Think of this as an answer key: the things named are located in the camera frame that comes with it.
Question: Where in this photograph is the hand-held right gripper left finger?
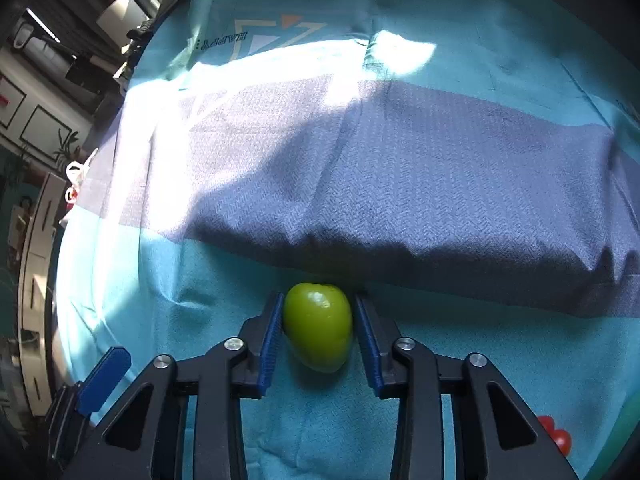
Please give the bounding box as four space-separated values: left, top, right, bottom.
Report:
65 290 287 480

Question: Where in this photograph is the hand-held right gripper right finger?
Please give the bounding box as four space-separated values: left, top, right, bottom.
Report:
354 295 581 480

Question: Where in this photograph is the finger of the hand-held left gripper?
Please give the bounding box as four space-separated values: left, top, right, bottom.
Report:
47 385 93 461
75 346 132 428

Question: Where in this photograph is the green jujube fruit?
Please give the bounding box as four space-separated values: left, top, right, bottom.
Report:
282 282 354 374

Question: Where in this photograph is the white slotted shelf unit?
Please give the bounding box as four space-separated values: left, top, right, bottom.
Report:
16 172 65 417

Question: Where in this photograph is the teal and purple printed blanket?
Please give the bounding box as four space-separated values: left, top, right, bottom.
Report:
50 0 640 480

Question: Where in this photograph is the white plastic bag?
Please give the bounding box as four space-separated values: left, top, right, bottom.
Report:
64 160 99 206

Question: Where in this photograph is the green potted plant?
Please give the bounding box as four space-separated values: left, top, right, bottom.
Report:
51 129 82 162

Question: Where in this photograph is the green cloth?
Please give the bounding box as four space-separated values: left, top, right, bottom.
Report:
575 395 640 480

